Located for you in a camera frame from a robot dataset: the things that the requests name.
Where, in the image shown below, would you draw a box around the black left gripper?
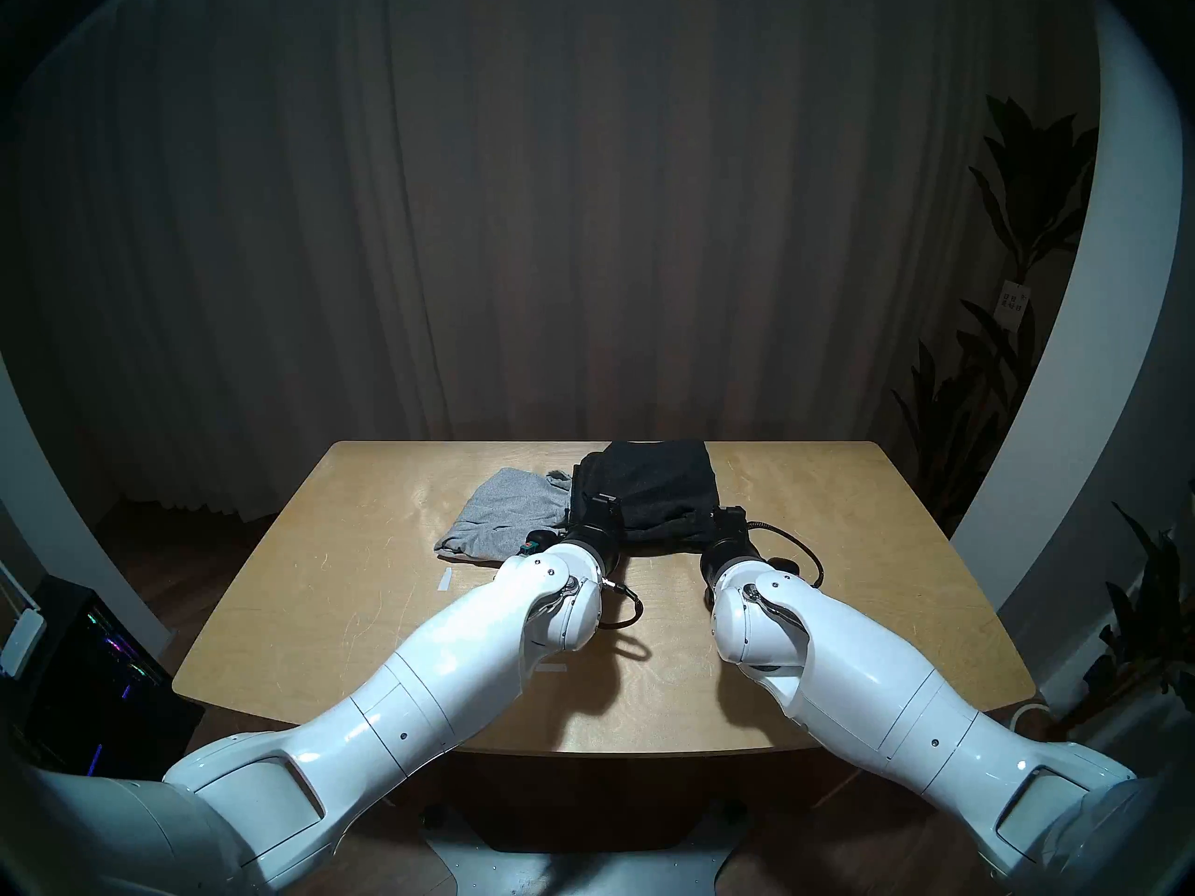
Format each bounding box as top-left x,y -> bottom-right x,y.
559,494 -> 622,575

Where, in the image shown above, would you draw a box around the black shorts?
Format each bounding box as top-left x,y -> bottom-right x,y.
569,440 -> 722,545

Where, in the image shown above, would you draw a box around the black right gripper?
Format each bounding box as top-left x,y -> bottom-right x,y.
700,505 -> 762,588

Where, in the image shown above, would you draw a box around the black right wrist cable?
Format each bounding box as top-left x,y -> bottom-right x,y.
745,521 -> 825,589

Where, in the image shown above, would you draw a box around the black computer tower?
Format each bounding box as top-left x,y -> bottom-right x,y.
19,575 -> 206,783

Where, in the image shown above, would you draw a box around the small white box device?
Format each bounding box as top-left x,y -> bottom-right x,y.
0,608 -> 46,680

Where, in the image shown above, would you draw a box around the brown pleated curtain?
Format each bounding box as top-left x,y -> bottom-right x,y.
0,0 -> 1103,536

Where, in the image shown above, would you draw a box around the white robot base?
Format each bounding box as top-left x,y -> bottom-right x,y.
425,801 -> 748,896

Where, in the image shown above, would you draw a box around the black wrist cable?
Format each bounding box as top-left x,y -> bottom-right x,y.
597,577 -> 645,630
745,521 -> 825,589

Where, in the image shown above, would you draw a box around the grey shorts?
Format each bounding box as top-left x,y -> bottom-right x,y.
434,468 -> 573,564

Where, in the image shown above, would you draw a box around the small dark potted plant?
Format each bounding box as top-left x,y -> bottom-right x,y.
1064,502 -> 1195,727

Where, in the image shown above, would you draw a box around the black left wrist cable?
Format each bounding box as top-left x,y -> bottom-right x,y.
597,577 -> 645,630

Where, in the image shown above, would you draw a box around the tall dark leafy plant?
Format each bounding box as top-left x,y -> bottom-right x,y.
892,96 -> 1101,531

